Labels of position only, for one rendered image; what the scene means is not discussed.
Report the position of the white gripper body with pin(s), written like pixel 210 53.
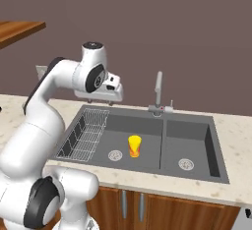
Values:
pixel 101 95

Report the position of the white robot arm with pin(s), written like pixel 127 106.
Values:
pixel 39 135

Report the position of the yellow cup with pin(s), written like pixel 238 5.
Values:
pixel 135 145

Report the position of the grey sink tap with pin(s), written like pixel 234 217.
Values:
pixel 158 89

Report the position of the dark grey double sink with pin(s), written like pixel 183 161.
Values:
pixel 187 135

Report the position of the round metal drain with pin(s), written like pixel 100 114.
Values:
pixel 115 155
pixel 186 164

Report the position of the wooden shelf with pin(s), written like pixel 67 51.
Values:
pixel 16 30

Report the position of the wooden cupboard door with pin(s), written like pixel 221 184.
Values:
pixel 190 214
pixel 106 207

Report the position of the white dishwasher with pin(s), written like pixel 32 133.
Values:
pixel 248 220

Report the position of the grey wall socket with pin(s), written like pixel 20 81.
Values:
pixel 40 71

